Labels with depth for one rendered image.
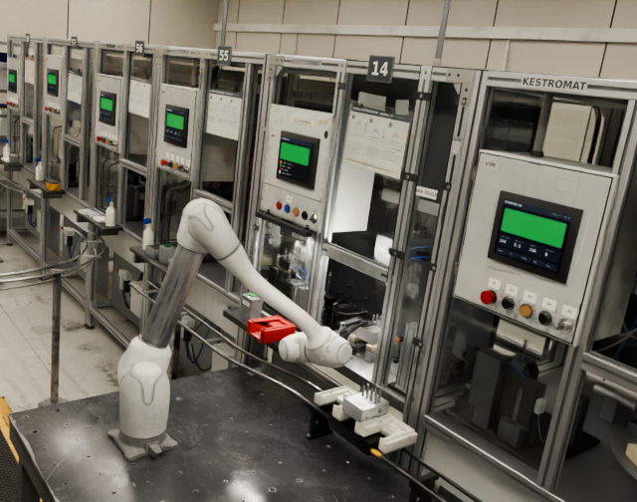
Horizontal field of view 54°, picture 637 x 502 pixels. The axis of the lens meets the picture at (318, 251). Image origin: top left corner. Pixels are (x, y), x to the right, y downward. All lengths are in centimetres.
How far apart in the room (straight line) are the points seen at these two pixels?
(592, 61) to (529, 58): 61
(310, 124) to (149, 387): 116
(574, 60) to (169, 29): 615
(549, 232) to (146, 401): 134
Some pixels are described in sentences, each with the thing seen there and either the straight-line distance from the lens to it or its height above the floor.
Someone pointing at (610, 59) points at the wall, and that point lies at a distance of 585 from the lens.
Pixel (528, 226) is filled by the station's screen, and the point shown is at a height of 162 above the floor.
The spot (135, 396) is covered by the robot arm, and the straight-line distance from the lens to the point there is 218.
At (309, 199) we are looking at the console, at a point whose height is 149.
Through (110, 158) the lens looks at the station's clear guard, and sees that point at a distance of 442.
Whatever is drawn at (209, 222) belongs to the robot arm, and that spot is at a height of 146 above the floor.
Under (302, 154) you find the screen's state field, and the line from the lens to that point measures 252.
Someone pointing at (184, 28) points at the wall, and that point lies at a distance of 1025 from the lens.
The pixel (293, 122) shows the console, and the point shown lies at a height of 177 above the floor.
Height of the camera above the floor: 192
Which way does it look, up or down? 14 degrees down
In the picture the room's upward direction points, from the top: 7 degrees clockwise
